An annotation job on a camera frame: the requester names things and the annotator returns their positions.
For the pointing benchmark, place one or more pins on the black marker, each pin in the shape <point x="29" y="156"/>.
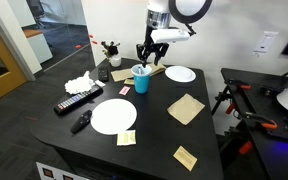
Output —
<point x="141" y="70"/>

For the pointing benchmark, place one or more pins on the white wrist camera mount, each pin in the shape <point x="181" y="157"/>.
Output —
<point x="169" y="35"/>

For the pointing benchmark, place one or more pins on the small black curved remote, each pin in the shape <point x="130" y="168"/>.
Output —
<point x="81" y="121"/>

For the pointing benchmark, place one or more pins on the white wall switch plate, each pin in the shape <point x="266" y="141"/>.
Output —
<point x="265" y="42"/>

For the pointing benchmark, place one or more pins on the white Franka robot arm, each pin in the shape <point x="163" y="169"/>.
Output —
<point x="157" y="13"/>

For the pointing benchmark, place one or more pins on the brown paper napkin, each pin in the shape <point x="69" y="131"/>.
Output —
<point x="185" y="109"/>
<point x="120" y="75"/>
<point x="158" y="69"/>

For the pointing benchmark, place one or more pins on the small pink packet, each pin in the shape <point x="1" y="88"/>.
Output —
<point x="124" y="90"/>

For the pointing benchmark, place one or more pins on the large white paper plate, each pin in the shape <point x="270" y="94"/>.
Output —
<point x="113" y="116"/>

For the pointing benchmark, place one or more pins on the white cabinet with wood top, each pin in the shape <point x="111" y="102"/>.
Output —
<point x="39" y="45"/>

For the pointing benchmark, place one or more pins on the small white paper plate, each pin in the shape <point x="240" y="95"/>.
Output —
<point x="180" y="74"/>

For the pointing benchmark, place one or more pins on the short black TV remote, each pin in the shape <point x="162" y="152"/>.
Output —
<point x="103" y="74"/>

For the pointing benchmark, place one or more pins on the pale yellow condiment packet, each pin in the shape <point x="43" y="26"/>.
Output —
<point x="126" y="137"/>

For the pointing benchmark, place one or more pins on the black office chair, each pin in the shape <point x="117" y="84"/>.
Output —
<point x="37" y="10"/>

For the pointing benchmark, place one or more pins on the long black TV remote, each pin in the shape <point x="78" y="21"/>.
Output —
<point x="78" y="99"/>

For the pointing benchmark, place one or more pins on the small white paper slip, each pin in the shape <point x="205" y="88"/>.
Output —
<point x="100" y="83"/>

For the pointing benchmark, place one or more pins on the white calibration marker board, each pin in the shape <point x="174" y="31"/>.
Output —
<point x="55" y="172"/>

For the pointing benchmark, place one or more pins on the crumpled white tissue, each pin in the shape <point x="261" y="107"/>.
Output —
<point x="79" y="85"/>

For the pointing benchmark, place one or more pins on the white round vase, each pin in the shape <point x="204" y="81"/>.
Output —
<point x="115" y="61"/>

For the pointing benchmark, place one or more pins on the small yellow condiment packet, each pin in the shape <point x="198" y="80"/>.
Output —
<point x="128" y="81"/>

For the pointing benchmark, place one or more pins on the tan condiment packet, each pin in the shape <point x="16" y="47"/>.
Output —
<point x="185" y="158"/>

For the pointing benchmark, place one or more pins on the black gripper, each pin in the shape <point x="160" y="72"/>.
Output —
<point x="152" y="46"/>

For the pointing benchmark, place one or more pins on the blue plastic cup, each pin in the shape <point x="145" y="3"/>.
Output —
<point x="141" y="85"/>

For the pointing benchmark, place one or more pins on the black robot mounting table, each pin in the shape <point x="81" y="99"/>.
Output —
<point x="277" y="156"/>

